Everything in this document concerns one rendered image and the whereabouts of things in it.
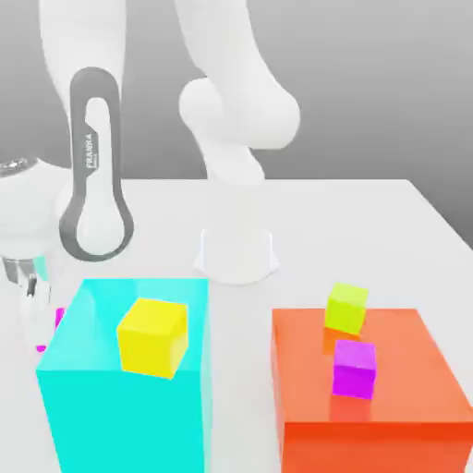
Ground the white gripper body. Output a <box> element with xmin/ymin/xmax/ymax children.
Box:
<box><xmin>19</xmin><ymin>283</ymin><xmax>57</xmax><ymax>347</ymax></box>

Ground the small magenta cube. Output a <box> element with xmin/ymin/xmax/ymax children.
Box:
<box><xmin>35</xmin><ymin>307</ymin><xmax>67</xmax><ymax>353</ymax></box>

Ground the small yellow cube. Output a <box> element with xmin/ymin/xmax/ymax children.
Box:
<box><xmin>115</xmin><ymin>297</ymin><xmax>190</xmax><ymax>381</ymax></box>

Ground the small lime green cube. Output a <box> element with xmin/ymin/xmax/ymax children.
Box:
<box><xmin>323</xmin><ymin>282</ymin><xmax>370</xmax><ymax>336</ymax></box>

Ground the small purple cube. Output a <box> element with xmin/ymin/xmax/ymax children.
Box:
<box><xmin>331</xmin><ymin>338</ymin><xmax>378</xmax><ymax>401</ymax></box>

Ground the large cyan box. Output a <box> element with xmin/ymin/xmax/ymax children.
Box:
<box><xmin>35</xmin><ymin>277</ymin><xmax>214</xmax><ymax>473</ymax></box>

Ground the large orange box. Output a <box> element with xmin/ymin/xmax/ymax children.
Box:
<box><xmin>271</xmin><ymin>308</ymin><xmax>473</xmax><ymax>473</ymax></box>

